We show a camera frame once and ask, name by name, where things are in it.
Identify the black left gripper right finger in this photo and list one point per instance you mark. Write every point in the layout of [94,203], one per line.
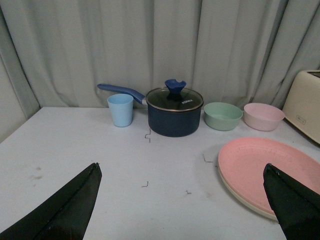
[296,207]

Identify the pink plate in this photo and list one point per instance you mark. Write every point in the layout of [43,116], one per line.
[242,162]

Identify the dark blue saucepan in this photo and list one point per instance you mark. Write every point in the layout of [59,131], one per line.
[166,123]

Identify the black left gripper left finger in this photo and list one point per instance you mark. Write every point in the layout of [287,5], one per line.
[63,216]

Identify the green bowl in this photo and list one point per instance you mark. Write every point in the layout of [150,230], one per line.
[222,116]

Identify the light blue cup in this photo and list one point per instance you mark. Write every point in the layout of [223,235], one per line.
[121,108]

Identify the grey curtain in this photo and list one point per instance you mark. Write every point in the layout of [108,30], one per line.
[54,53]

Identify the pink bowl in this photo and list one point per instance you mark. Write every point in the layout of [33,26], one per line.
[262,117]

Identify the cream plate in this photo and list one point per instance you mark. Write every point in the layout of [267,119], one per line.
[246,203]

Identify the cream toaster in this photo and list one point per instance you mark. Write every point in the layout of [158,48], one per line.
[302,105]

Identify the glass pot lid blue knob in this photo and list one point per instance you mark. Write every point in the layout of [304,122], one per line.
[174,97]

